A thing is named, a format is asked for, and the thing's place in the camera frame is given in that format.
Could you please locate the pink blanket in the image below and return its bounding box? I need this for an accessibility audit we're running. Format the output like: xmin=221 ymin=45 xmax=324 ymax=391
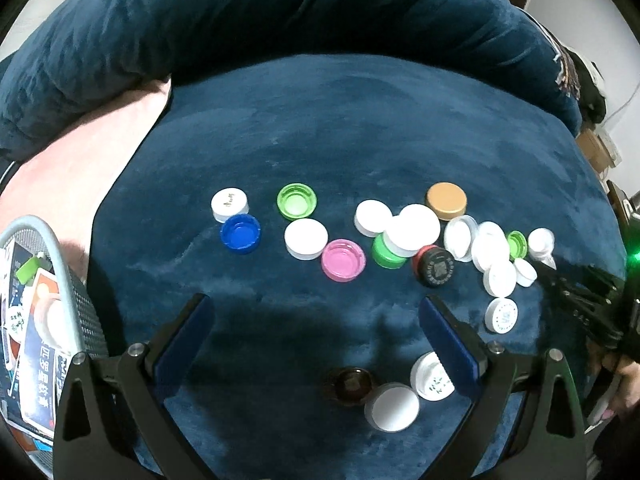
xmin=0 ymin=77 xmax=173 ymax=286

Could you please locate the cardboard box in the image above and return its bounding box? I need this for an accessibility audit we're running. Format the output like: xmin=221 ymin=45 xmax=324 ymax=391
xmin=577 ymin=130 xmax=623 ymax=173

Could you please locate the blue white carton orange dot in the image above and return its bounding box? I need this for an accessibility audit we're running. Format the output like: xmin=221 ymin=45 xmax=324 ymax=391
xmin=10 ymin=267 xmax=76 ymax=433

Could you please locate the cluster of white caps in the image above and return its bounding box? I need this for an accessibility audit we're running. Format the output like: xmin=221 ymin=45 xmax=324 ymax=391
xmin=210 ymin=187 xmax=538 ymax=433

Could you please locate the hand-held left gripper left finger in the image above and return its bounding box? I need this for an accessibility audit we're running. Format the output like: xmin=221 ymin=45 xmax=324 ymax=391
xmin=52 ymin=292 xmax=216 ymax=480

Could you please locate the tan bottle cap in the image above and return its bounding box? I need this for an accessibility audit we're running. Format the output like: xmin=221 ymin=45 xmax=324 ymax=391
xmin=425 ymin=182 xmax=468 ymax=222

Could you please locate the black bottle cap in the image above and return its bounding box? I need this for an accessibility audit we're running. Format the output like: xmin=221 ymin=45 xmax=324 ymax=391
xmin=412 ymin=245 xmax=457 ymax=288

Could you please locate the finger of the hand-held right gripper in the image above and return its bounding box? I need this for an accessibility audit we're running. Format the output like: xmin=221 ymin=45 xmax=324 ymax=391
xmin=547 ymin=280 xmax=603 ymax=342
xmin=531 ymin=257 xmax=610 ymax=293

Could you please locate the white bottle cap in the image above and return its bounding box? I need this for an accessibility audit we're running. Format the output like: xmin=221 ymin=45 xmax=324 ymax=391
xmin=528 ymin=228 xmax=557 ymax=261

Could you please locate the blue bolster pillow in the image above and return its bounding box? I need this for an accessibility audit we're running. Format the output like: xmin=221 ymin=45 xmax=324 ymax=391
xmin=0 ymin=0 xmax=583 ymax=161

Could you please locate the person's right hand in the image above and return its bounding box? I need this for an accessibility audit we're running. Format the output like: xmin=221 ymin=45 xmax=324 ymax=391
xmin=590 ymin=345 xmax=640 ymax=426

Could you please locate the black white bag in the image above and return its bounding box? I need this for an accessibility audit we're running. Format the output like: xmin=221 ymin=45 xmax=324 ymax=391
xmin=570 ymin=45 xmax=608 ymax=123

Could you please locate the pink bottle cap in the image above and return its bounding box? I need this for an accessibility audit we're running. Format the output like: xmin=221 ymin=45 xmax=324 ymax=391
xmin=321 ymin=239 xmax=367 ymax=282

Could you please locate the blue bottle cap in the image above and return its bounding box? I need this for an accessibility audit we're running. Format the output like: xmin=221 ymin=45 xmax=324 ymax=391
xmin=220 ymin=214 xmax=263 ymax=256

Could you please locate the grey mesh basket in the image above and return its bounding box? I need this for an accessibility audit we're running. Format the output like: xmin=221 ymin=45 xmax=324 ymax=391
xmin=0 ymin=215 xmax=108 ymax=480

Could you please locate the brown bottle cap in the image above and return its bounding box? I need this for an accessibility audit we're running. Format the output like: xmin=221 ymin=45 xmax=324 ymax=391
xmin=324 ymin=367 xmax=375 ymax=406

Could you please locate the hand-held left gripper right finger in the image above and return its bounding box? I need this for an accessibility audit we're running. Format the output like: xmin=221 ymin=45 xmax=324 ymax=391
xmin=419 ymin=295 xmax=586 ymax=480

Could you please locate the green bottle cap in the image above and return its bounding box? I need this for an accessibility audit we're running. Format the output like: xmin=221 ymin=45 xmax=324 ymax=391
xmin=371 ymin=234 xmax=408 ymax=269
xmin=276 ymin=183 xmax=318 ymax=221
xmin=506 ymin=230 xmax=528 ymax=261
xmin=15 ymin=256 xmax=48 ymax=283

